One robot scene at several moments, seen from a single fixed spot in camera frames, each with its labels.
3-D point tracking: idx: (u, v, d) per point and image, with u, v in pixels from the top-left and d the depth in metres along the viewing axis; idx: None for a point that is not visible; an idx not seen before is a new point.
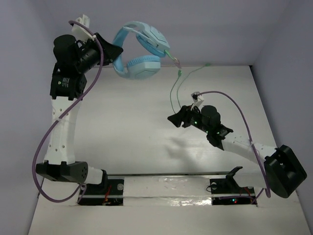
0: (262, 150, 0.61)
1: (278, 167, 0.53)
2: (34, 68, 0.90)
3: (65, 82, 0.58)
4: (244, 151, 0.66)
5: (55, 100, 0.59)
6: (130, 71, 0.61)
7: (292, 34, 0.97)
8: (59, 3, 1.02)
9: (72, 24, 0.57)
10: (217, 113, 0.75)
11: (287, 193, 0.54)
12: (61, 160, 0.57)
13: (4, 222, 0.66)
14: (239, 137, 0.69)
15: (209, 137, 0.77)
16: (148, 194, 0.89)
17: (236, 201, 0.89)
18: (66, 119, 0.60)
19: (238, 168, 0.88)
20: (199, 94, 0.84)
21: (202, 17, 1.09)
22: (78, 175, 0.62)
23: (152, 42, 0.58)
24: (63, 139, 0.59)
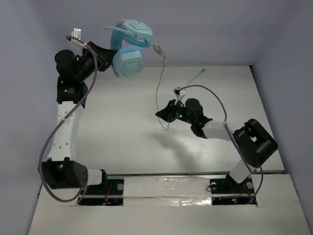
0: (233, 127, 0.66)
1: (247, 137, 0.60)
2: (35, 68, 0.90)
3: (70, 90, 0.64)
4: (222, 132, 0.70)
5: (61, 104, 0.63)
6: (116, 69, 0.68)
7: (292, 33, 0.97)
8: (60, 5, 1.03)
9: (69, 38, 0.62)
10: (199, 105, 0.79)
11: (258, 162, 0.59)
12: (64, 155, 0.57)
13: (3, 222, 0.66)
14: (215, 122, 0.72)
15: (193, 128, 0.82)
16: (148, 194, 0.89)
17: (236, 201, 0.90)
18: (71, 119, 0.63)
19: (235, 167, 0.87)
20: (180, 89, 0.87)
21: (202, 17, 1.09)
22: (80, 177, 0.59)
23: (131, 34, 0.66)
24: (67, 137, 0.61)
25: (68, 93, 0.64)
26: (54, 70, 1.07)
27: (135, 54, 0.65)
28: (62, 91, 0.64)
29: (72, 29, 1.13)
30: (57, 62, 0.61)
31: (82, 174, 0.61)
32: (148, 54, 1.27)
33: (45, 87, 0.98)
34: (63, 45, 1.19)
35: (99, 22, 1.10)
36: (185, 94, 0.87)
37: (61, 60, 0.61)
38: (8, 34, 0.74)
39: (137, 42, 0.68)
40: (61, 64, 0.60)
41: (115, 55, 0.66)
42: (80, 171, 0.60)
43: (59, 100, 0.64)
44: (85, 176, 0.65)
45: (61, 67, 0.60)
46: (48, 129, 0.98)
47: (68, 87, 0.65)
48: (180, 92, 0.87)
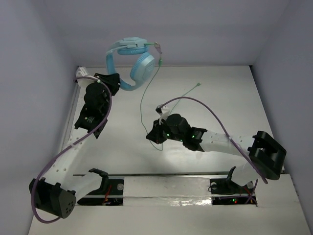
0: (241, 142, 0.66)
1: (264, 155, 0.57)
2: (35, 68, 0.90)
3: (90, 119, 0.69)
4: (226, 148, 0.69)
5: (77, 129, 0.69)
6: (137, 78, 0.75)
7: (293, 33, 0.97)
8: (60, 4, 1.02)
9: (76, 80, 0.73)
10: (182, 118, 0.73)
11: (277, 175, 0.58)
12: (56, 181, 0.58)
13: (3, 223, 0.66)
14: (215, 136, 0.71)
15: (185, 143, 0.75)
16: (148, 194, 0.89)
17: (236, 201, 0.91)
18: (78, 147, 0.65)
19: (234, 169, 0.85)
20: (162, 106, 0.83)
21: (202, 16, 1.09)
22: (64, 207, 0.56)
23: (132, 45, 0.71)
24: (67, 163, 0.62)
25: (87, 121, 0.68)
26: (53, 70, 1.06)
27: (148, 57, 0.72)
28: (82, 118, 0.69)
29: (72, 28, 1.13)
30: (87, 93, 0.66)
31: (68, 203, 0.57)
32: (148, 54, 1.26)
33: (45, 86, 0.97)
34: (63, 45, 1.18)
35: (99, 21, 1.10)
36: (168, 110, 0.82)
37: (91, 92, 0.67)
38: (9, 34, 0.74)
39: (139, 50, 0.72)
40: (89, 96, 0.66)
41: (133, 67, 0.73)
42: (67, 200, 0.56)
43: (78, 124, 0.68)
44: (73, 206, 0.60)
45: (89, 98, 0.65)
46: (47, 129, 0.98)
47: (89, 116, 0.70)
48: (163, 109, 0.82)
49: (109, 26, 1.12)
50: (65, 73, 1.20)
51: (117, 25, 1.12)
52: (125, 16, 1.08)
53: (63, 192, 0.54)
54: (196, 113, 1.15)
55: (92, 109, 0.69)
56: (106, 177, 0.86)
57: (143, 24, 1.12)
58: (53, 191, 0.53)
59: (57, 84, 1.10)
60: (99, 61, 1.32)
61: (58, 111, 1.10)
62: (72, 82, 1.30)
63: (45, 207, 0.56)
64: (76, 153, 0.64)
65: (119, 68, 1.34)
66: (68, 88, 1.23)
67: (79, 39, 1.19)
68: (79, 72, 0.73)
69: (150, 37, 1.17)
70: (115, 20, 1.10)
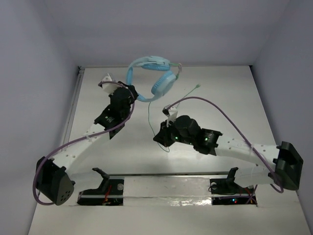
0: (264, 152, 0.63)
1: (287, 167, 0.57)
2: (35, 68, 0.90)
3: (109, 119, 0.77)
4: (244, 155, 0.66)
5: (96, 125, 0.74)
6: (159, 90, 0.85)
7: (293, 33, 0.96)
8: (59, 4, 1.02)
9: (100, 83, 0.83)
10: (192, 121, 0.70)
11: (296, 186, 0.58)
12: (63, 164, 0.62)
13: (3, 223, 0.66)
14: (234, 143, 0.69)
15: (197, 147, 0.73)
16: (148, 194, 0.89)
17: (236, 201, 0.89)
18: (92, 140, 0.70)
19: (234, 170, 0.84)
20: (169, 108, 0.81)
21: (202, 16, 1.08)
22: (60, 194, 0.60)
23: (160, 62, 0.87)
24: (77, 151, 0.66)
25: (107, 120, 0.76)
26: (53, 70, 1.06)
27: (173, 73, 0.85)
28: (103, 116, 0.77)
29: (71, 28, 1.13)
30: (115, 95, 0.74)
31: (65, 192, 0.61)
32: (148, 54, 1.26)
33: (45, 87, 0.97)
34: (63, 45, 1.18)
35: (99, 21, 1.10)
36: (175, 111, 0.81)
37: (118, 95, 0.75)
38: (9, 34, 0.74)
39: (164, 67, 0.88)
40: (116, 98, 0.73)
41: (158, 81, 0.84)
42: (65, 189, 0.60)
43: (97, 120, 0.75)
44: (68, 195, 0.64)
45: (115, 100, 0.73)
46: (48, 129, 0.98)
47: (109, 116, 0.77)
48: (169, 110, 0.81)
49: (109, 26, 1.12)
50: (65, 73, 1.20)
51: (117, 25, 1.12)
52: (125, 16, 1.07)
53: (65, 178, 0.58)
54: (196, 113, 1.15)
55: (115, 110, 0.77)
56: (107, 180, 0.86)
57: (143, 24, 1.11)
58: (57, 173, 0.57)
59: (57, 84, 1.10)
60: (99, 61, 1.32)
61: (58, 111, 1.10)
62: (72, 82, 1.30)
63: (42, 189, 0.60)
64: (87, 145, 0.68)
65: (119, 68, 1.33)
66: (68, 88, 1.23)
67: (79, 39, 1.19)
68: (106, 79, 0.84)
69: (150, 37, 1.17)
70: (115, 20, 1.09)
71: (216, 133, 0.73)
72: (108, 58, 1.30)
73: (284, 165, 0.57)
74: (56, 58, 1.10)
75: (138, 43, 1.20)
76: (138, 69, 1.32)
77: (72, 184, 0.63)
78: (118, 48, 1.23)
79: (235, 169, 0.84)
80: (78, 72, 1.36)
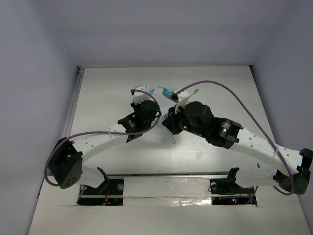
0: (288, 157, 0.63)
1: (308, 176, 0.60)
2: (35, 68, 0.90)
3: (132, 124, 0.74)
4: (265, 156, 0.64)
5: (119, 125, 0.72)
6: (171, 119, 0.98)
7: (293, 33, 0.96)
8: (59, 5, 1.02)
9: (133, 92, 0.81)
10: (205, 108, 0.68)
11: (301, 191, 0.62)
12: (80, 150, 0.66)
13: (3, 222, 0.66)
14: (260, 142, 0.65)
15: (211, 138, 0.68)
16: (148, 194, 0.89)
17: (236, 201, 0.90)
18: (111, 136, 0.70)
19: (234, 170, 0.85)
20: (178, 93, 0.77)
21: (203, 16, 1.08)
22: (67, 178, 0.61)
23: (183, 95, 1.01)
24: (96, 142, 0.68)
25: (129, 124, 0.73)
26: (53, 70, 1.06)
27: None
28: (126, 120, 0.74)
29: (71, 28, 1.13)
30: (144, 104, 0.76)
31: (73, 177, 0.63)
32: (148, 54, 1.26)
33: (45, 87, 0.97)
34: (63, 45, 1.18)
35: (99, 21, 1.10)
36: (185, 97, 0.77)
37: (147, 105, 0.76)
38: (8, 34, 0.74)
39: None
40: (145, 106, 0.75)
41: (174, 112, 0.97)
42: (74, 175, 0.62)
43: (121, 121, 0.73)
44: (71, 183, 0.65)
45: (144, 107, 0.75)
46: (48, 129, 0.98)
47: (133, 121, 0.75)
48: (179, 96, 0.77)
49: (109, 26, 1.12)
50: (65, 73, 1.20)
51: (117, 25, 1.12)
52: (125, 16, 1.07)
53: (78, 163, 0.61)
54: None
55: (139, 118, 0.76)
56: (107, 182, 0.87)
57: (143, 24, 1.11)
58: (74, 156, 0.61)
59: (57, 84, 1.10)
60: (99, 61, 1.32)
61: (58, 111, 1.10)
62: (72, 82, 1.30)
63: (52, 169, 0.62)
64: (106, 140, 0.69)
65: (119, 68, 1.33)
66: (68, 88, 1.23)
67: (79, 39, 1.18)
68: (142, 88, 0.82)
69: (151, 37, 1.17)
70: (115, 20, 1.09)
71: (234, 125, 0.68)
72: (108, 58, 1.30)
73: (306, 174, 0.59)
74: (55, 58, 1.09)
75: (138, 43, 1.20)
76: (138, 69, 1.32)
77: (80, 173, 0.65)
78: (118, 48, 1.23)
79: (235, 169, 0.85)
80: (78, 72, 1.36)
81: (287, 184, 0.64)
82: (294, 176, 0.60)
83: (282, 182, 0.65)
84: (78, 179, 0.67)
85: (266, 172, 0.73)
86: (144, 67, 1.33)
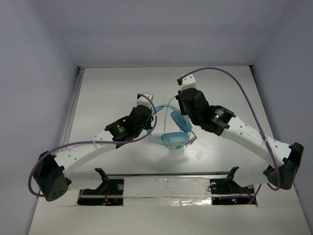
0: (276, 149, 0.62)
1: (295, 169, 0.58)
2: (34, 68, 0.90)
3: (121, 129, 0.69)
4: (254, 146, 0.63)
5: (105, 131, 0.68)
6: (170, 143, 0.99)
7: (293, 33, 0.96)
8: (59, 4, 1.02)
9: (139, 95, 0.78)
10: (199, 93, 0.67)
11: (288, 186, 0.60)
12: (62, 164, 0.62)
13: (3, 222, 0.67)
14: (250, 131, 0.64)
15: (203, 123, 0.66)
16: (148, 194, 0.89)
17: (236, 201, 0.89)
18: (97, 147, 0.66)
19: (234, 169, 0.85)
20: (183, 78, 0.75)
21: (202, 16, 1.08)
22: (53, 191, 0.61)
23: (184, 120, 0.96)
24: (80, 153, 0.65)
25: (118, 129, 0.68)
26: (54, 70, 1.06)
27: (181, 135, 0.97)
28: (116, 125, 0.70)
29: (71, 28, 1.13)
30: (136, 107, 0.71)
31: (58, 190, 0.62)
32: (148, 54, 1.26)
33: (45, 87, 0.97)
34: (63, 45, 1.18)
35: (99, 21, 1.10)
36: (189, 82, 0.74)
37: (140, 109, 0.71)
38: (8, 34, 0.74)
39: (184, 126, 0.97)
40: (137, 110, 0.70)
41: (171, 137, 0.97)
42: (59, 187, 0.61)
43: (108, 127, 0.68)
44: (59, 195, 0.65)
45: (136, 111, 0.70)
46: (48, 130, 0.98)
47: (122, 126, 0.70)
48: (183, 80, 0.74)
49: (109, 25, 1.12)
50: (65, 73, 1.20)
51: (117, 25, 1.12)
52: (125, 16, 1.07)
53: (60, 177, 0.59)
54: None
55: (130, 123, 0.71)
56: (107, 183, 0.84)
57: (143, 24, 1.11)
58: (54, 172, 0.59)
59: (57, 85, 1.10)
60: (99, 61, 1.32)
61: (58, 112, 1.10)
62: (72, 82, 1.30)
63: (37, 181, 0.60)
64: (91, 150, 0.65)
65: (119, 68, 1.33)
66: (68, 88, 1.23)
67: (79, 39, 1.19)
68: (147, 96, 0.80)
69: (150, 37, 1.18)
70: (115, 20, 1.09)
71: (227, 112, 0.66)
72: (108, 58, 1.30)
73: (292, 166, 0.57)
74: (55, 58, 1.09)
75: (138, 43, 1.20)
76: (138, 69, 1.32)
77: (67, 184, 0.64)
78: (118, 48, 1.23)
79: (235, 168, 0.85)
80: (78, 72, 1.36)
81: (274, 178, 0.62)
82: (279, 168, 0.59)
83: (269, 175, 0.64)
84: (67, 190, 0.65)
85: (259, 168, 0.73)
86: (144, 67, 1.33)
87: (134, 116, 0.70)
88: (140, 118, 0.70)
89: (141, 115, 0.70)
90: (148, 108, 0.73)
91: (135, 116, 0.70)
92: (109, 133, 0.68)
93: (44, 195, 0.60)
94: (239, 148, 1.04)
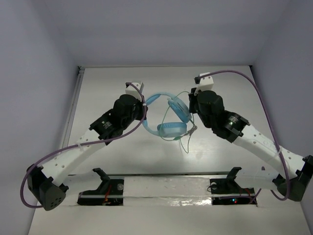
0: (289, 160, 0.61)
1: (307, 182, 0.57)
2: (35, 68, 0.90)
3: (107, 124, 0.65)
4: (266, 155, 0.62)
5: (91, 131, 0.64)
6: (165, 131, 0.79)
7: (293, 32, 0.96)
8: (59, 5, 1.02)
9: (127, 85, 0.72)
10: (218, 98, 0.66)
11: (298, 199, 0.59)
12: (50, 175, 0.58)
13: (4, 222, 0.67)
14: (263, 141, 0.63)
15: (216, 128, 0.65)
16: (148, 194, 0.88)
17: (236, 201, 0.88)
18: (84, 149, 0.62)
19: (237, 169, 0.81)
20: (202, 77, 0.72)
21: (202, 17, 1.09)
22: (50, 200, 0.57)
23: (182, 108, 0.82)
24: (67, 161, 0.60)
25: (103, 126, 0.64)
26: (54, 70, 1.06)
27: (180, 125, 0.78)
28: (100, 121, 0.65)
29: (71, 28, 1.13)
30: (120, 99, 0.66)
31: (55, 198, 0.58)
32: (148, 54, 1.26)
33: (45, 87, 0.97)
34: (63, 45, 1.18)
35: (99, 21, 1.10)
36: (209, 82, 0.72)
37: (123, 100, 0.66)
38: (8, 34, 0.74)
39: (181, 115, 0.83)
40: (121, 102, 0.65)
41: (168, 125, 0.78)
42: (55, 196, 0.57)
43: (93, 126, 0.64)
44: (59, 201, 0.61)
45: (119, 104, 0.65)
46: (48, 130, 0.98)
47: (106, 120, 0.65)
48: (202, 79, 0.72)
49: (109, 26, 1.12)
50: (65, 73, 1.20)
51: (117, 25, 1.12)
52: (125, 16, 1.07)
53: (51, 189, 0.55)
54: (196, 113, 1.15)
55: (117, 117, 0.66)
56: (107, 181, 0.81)
57: (142, 24, 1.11)
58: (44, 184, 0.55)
59: (57, 84, 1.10)
60: (99, 61, 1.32)
61: (58, 112, 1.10)
62: (72, 82, 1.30)
63: (33, 193, 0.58)
64: (78, 154, 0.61)
65: (119, 68, 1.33)
66: (68, 88, 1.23)
67: (79, 39, 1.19)
68: (136, 84, 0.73)
69: (150, 37, 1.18)
70: (115, 20, 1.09)
71: (241, 120, 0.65)
72: (108, 58, 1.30)
73: (305, 179, 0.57)
74: (56, 58, 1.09)
75: (138, 43, 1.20)
76: (138, 69, 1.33)
77: (64, 191, 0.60)
78: (118, 48, 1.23)
79: (238, 168, 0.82)
80: (78, 72, 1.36)
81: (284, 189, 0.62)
82: (291, 180, 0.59)
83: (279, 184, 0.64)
84: (66, 196, 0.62)
85: (267, 175, 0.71)
86: (144, 67, 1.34)
87: (118, 109, 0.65)
88: (125, 109, 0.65)
89: (126, 105, 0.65)
90: (132, 98, 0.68)
91: (120, 107, 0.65)
92: (94, 132, 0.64)
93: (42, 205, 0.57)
94: (239, 148, 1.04)
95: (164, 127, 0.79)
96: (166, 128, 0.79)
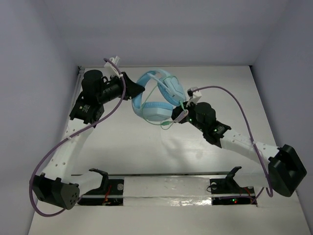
0: (264, 150, 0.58)
1: (281, 167, 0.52)
2: (34, 68, 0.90)
3: (85, 108, 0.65)
4: (246, 152, 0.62)
5: (73, 121, 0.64)
6: (145, 112, 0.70)
7: (292, 33, 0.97)
8: (59, 4, 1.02)
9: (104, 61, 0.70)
10: (212, 110, 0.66)
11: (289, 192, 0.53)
12: (56, 176, 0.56)
13: (3, 222, 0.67)
14: (238, 136, 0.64)
15: (207, 136, 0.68)
16: (148, 194, 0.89)
17: (236, 201, 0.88)
18: (76, 139, 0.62)
19: (236, 168, 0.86)
20: (195, 90, 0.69)
21: (202, 17, 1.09)
22: (68, 199, 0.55)
23: (169, 91, 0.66)
24: (66, 157, 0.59)
25: (82, 110, 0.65)
26: (53, 70, 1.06)
27: (161, 108, 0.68)
28: (78, 107, 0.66)
29: (71, 28, 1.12)
30: (84, 77, 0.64)
31: (72, 195, 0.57)
32: (148, 54, 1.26)
33: (44, 87, 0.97)
34: (63, 45, 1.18)
35: (99, 21, 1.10)
36: (200, 95, 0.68)
37: (89, 77, 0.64)
38: (8, 34, 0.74)
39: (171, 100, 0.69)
40: (86, 80, 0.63)
41: (148, 105, 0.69)
42: (71, 193, 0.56)
43: (73, 114, 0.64)
44: (77, 197, 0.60)
45: (85, 82, 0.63)
46: (47, 130, 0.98)
47: (84, 105, 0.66)
48: (194, 93, 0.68)
49: (109, 26, 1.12)
50: (65, 73, 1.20)
51: (117, 26, 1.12)
52: (125, 16, 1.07)
53: (64, 186, 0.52)
54: None
55: (90, 97, 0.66)
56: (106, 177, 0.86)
57: (143, 25, 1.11)
58: (54, 187, 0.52)
59: (57, 84, 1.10)
60: (99, 61, 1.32)
61: (58, 111, 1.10)
62: (72, 82, 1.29)
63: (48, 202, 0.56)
64: (73, 147, 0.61)
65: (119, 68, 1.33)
66: (68, 88, 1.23)
67: (79, 39, 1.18)
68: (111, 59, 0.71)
69: (151, 37, 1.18)
70: (115, 21, 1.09)
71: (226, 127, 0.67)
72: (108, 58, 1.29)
73: (276, 163, 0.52)
74: (55, 58, 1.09)
75: (138, 43, 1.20)
76: (138, 69, 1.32)
77: (76, 186, 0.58)
78: (118, 48, 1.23)
79: (237, 168, 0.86)
80: (78, 72, 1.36)
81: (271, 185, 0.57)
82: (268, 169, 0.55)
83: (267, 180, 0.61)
84: (79, 190, 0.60)
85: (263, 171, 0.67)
86: (144, 67, 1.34)
87: (88, 86, 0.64)
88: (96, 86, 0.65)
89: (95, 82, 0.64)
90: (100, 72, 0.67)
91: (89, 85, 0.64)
92: (78, 119, 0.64)
93: (62, 207, 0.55)
94: None
95: (144, 106, 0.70)
96: (145, 107, 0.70)
